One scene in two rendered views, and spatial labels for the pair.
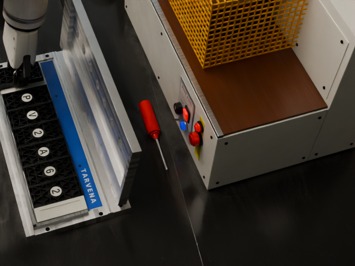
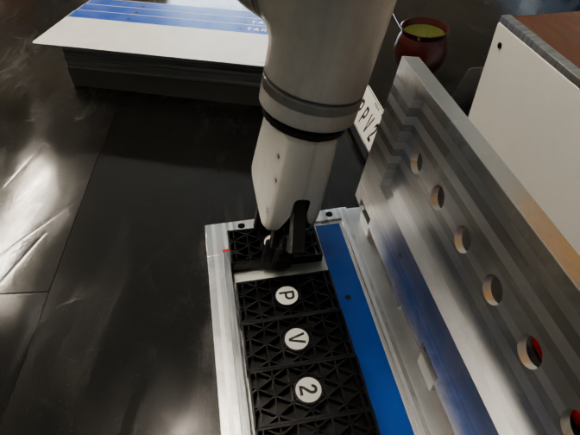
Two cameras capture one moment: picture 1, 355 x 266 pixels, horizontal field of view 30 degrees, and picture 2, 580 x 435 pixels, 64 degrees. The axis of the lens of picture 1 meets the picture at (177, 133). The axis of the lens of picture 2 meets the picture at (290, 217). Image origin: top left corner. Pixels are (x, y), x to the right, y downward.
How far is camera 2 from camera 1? 0.99 m
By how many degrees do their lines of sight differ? 13
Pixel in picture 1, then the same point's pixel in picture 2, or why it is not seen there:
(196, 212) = not seen: outside the picture
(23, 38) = (301, 156)
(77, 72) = (408, 251)
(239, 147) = not seen: outside the picture
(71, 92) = (378, 292)
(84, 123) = (416, 373)
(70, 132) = (383, 393)
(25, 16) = (316, 91)
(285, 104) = not seen: outside the picture
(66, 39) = (379, 181)
